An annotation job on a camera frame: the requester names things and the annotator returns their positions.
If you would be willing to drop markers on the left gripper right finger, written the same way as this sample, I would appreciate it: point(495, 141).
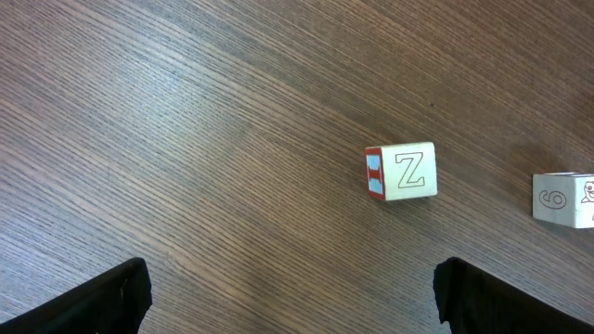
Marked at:
point(471, 301)

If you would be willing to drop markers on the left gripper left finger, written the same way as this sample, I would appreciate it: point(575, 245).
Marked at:
point(113, 302)

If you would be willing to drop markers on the white block green side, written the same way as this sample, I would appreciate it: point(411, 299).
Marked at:
point(564, 199)

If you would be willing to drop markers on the plain white block left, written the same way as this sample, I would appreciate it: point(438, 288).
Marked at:
point(402, 171)

